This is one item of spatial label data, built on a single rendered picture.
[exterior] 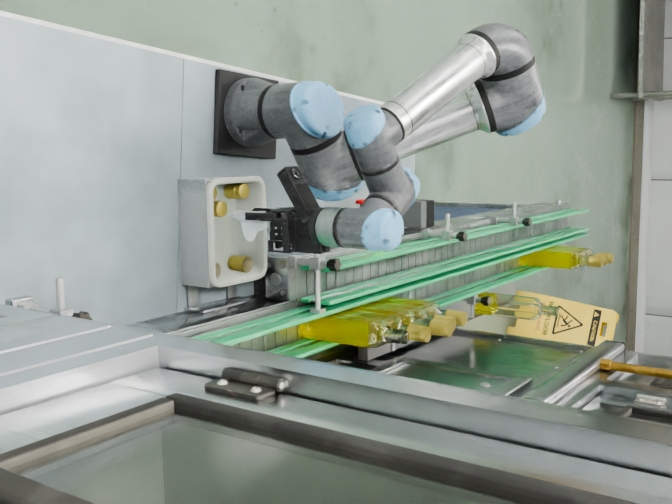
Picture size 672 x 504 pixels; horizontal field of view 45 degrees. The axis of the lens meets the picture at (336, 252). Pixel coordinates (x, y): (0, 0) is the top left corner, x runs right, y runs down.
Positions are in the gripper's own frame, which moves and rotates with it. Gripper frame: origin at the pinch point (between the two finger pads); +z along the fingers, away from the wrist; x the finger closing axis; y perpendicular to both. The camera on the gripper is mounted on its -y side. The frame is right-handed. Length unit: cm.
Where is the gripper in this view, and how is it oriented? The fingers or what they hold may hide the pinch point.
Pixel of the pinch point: (245, 211)
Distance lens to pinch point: 164.1
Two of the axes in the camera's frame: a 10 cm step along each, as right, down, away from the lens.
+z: -8.2, -0.7, 5.7
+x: 5.8, -1.5, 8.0
